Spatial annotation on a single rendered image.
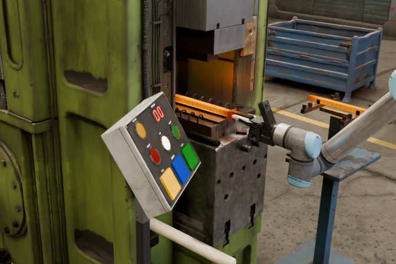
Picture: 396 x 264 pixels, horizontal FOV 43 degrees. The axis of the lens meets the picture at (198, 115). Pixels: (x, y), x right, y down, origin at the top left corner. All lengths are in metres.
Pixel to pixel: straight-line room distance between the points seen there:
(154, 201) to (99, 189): 0.77
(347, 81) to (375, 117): 3.89
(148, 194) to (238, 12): 0.86
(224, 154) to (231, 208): 0.29
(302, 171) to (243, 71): 0.64
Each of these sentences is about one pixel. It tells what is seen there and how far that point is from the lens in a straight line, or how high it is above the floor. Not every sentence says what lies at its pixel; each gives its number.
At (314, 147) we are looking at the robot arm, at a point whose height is 0.98.
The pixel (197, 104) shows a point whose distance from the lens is 2.17.
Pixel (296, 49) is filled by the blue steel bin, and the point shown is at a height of 0.47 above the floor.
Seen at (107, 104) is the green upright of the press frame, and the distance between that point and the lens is 1.92.
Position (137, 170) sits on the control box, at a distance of 1.44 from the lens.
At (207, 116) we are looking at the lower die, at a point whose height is 0.99.
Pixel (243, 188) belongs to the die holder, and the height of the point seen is 0.67.
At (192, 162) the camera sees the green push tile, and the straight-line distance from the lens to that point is 1.67.
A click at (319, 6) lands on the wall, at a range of 10.72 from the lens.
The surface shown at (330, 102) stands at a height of 0.95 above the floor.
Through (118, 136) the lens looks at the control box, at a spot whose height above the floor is 1.17.
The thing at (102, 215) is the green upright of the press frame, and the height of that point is 0.55.
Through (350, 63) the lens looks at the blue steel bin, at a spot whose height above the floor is 0.43.
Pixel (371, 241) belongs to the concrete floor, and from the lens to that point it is 3.28.
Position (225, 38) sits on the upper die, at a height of 1.32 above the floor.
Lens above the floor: 1.70
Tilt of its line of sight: 20 degrees down
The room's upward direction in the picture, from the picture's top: 1 degrees clockwise
